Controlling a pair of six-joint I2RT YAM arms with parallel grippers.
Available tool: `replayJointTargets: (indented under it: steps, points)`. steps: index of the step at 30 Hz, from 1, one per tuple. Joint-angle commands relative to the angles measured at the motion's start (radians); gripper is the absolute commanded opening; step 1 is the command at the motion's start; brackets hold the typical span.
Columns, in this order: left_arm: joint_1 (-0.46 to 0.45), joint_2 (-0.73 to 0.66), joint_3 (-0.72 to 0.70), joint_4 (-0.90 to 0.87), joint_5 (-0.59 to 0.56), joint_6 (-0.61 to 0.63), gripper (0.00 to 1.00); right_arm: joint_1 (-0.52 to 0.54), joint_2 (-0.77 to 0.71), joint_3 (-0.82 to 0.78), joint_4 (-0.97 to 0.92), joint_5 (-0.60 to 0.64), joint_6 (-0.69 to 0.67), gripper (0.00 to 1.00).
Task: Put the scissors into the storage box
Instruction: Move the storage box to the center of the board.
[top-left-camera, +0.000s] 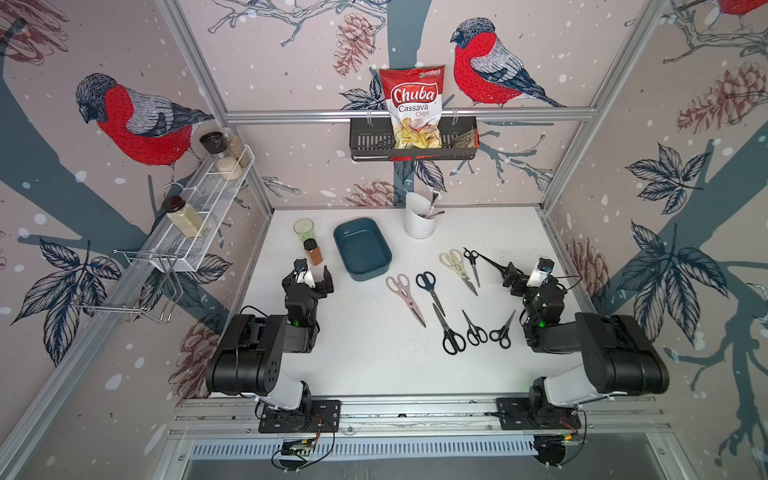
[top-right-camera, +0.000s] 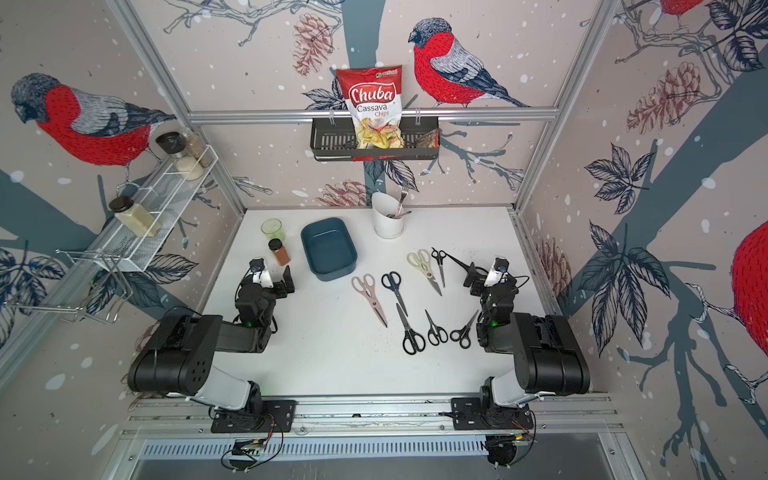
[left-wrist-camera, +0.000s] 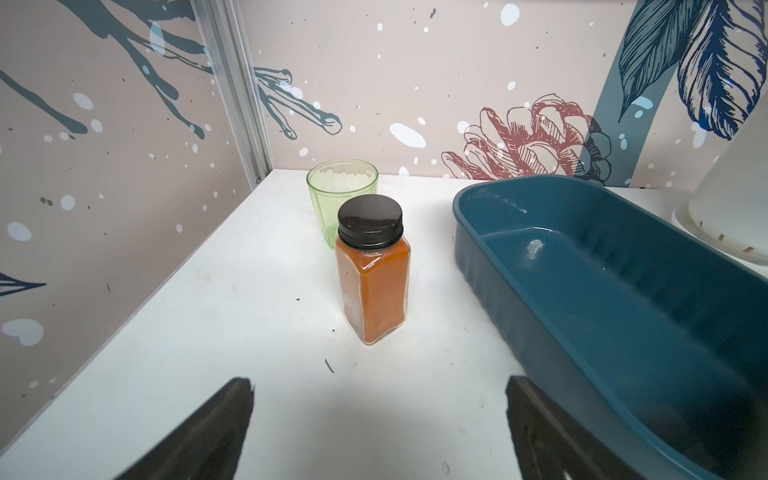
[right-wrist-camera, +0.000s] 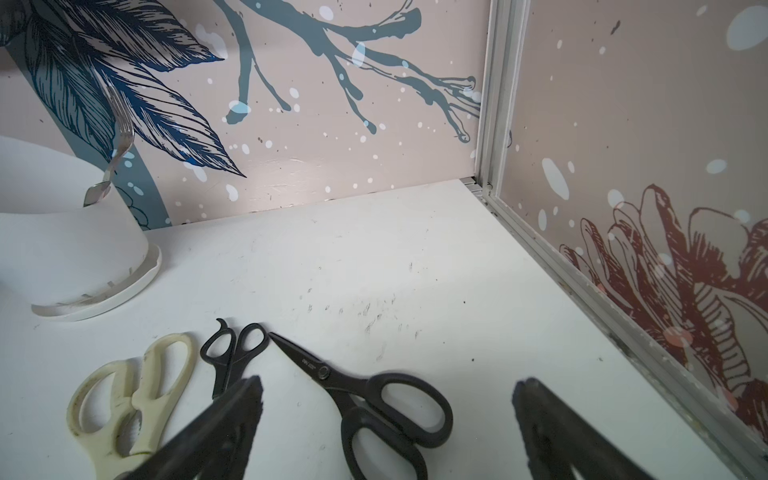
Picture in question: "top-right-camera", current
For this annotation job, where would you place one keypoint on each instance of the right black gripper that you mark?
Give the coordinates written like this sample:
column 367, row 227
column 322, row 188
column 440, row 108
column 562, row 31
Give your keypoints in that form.
column 477, row 277

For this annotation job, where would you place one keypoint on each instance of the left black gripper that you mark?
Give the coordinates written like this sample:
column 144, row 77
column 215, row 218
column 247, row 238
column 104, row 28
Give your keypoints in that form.
column 279, row 283

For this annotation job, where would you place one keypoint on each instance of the small black scissors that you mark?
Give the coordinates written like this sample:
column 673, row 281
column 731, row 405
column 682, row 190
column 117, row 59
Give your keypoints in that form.
column 439, row 256
column 436, row 335
column 461, row 336

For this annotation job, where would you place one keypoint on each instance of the cream kitchen scissors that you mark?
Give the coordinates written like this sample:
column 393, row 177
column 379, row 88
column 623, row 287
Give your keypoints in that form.
column 421, row 261

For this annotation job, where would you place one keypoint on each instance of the teal plastic storage box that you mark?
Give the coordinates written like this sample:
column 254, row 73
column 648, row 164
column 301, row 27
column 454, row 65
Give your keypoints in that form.
column 329, row 249

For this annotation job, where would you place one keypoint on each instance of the black blue-handled scissors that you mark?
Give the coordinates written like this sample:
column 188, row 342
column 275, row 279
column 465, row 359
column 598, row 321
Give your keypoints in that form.
column 392, row 281

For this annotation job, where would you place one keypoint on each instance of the pink kitchen scissors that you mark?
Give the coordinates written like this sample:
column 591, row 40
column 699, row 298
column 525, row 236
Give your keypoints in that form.
column 365, row 286

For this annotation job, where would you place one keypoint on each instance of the large black scissors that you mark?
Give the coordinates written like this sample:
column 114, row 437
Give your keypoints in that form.
column 413, row 342

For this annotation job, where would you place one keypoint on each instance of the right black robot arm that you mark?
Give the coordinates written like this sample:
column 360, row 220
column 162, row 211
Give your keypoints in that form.
column 546, row 359

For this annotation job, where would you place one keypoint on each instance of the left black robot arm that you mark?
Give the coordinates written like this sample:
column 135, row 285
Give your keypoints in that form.
column 177, row 360

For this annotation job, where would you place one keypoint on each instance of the small black scissors back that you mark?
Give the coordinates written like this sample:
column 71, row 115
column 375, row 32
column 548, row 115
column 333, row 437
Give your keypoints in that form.
column 439, row 256

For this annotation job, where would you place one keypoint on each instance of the orange spice bottle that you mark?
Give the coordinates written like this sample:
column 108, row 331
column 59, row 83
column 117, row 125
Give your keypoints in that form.
column 278, row 249

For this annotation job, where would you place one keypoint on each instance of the green glass cup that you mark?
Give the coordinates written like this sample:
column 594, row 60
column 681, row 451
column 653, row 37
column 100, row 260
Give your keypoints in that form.
column 273, row 228

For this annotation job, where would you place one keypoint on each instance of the utensils in cup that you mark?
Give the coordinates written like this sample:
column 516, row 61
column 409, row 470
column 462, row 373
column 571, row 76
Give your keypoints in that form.
column 397, row 213

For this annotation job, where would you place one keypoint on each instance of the white utensil holder cup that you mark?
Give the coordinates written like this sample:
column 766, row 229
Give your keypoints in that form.
column 385, row 209

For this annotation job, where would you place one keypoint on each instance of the yellow spice jar brown lid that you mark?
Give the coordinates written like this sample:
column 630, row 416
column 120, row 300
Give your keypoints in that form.
column 134, row 217

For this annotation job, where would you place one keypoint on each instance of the small circuit board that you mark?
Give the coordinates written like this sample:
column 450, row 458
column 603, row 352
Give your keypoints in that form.
column 250, row 448

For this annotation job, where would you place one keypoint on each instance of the clear spice jar back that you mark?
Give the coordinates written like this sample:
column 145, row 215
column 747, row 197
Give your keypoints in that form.
column 196, row 147

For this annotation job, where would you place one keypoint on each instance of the black lid spice jar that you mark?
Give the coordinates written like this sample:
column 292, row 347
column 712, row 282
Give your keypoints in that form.
column 187, row 165

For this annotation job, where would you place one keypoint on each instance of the red cassava chips bag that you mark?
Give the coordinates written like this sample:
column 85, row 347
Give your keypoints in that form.
column 373, row 98

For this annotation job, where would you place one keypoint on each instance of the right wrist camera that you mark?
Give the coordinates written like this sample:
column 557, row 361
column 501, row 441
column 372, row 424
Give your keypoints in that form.
column 498, row 273

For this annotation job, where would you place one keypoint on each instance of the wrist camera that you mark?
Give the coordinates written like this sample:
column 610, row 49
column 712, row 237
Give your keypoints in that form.
column 259, row 273
column 498, row 273

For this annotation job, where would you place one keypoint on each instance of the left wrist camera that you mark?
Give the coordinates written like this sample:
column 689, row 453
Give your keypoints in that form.
column 259, row 273

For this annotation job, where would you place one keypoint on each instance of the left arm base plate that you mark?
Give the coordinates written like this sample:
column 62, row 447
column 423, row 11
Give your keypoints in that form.
column 274, row 415

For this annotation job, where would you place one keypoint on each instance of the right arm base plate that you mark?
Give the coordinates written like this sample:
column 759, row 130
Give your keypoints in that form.
column 469, row 413

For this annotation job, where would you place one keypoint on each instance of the white wire wall shelf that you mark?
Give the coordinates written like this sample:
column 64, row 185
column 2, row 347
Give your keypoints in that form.
column 165, row 195

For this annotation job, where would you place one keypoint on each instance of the black wire wall basket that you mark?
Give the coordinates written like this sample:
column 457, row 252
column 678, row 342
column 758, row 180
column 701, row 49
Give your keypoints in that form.
column 335, row 140

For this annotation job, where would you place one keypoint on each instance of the metal wire rack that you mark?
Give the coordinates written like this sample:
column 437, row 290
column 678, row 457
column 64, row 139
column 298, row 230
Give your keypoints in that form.
column 71, row 286

